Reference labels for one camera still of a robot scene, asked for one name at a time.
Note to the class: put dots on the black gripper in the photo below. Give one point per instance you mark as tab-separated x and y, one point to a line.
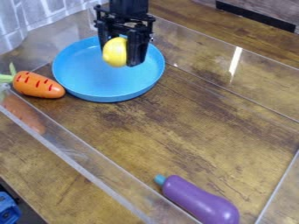
126	15

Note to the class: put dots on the orange toy carrot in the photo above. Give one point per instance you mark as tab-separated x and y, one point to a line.
30	83

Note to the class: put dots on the yellow toy lemon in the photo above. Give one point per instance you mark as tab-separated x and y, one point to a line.
116	52

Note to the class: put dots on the blue round tray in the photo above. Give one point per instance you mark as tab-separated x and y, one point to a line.
94	81

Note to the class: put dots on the white patterned curtain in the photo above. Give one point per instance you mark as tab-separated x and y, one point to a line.
26	15

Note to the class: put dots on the clear acrylic enclosure wall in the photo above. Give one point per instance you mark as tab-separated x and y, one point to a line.
218	122

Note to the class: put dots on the blue object at corner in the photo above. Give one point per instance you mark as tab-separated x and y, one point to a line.
10	210

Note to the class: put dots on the purple toy eggplant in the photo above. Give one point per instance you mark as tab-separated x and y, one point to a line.
210	208

